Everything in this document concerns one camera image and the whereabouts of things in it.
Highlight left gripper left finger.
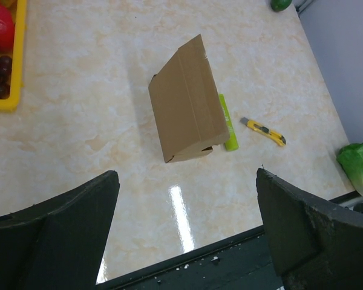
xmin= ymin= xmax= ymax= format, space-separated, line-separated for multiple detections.
xmin=0 ymin=170 xmax=120 ymax=289

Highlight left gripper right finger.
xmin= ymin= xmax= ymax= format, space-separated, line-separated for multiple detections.
xmin=256 ymin=169 xmax=363 ymax=289

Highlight yellow utility knife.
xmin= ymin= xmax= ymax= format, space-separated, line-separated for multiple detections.
xmin=240 ymin=117 xmax=286 ymax=147

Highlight green glue stick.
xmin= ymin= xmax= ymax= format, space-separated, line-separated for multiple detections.
xmin=219 ymin=94 xmax=239 ymax=152

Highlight brown cardboard express box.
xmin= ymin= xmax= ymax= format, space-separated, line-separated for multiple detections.
xmin=148 ymin=35 xmax=230 ymax=163

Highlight green lettuce head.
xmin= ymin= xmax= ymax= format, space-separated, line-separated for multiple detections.
xmin=336 ymin=143 xmax=363 ymax=196

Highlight yellow plastic tray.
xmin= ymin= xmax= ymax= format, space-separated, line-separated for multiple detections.
xmin=0 ymin=1 xmax=27 ymax=112

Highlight red apple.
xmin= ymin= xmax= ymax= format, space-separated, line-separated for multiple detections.
xmin=0 ymin=4 xmax=15 ymax=53

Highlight green lime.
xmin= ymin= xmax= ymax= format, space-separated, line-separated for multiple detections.
xmin=270 ymin=0 xmax=292 ymax=12

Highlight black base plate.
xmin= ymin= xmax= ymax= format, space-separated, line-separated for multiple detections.
xmin=95 ymin=226 xmax=283 ymax=289

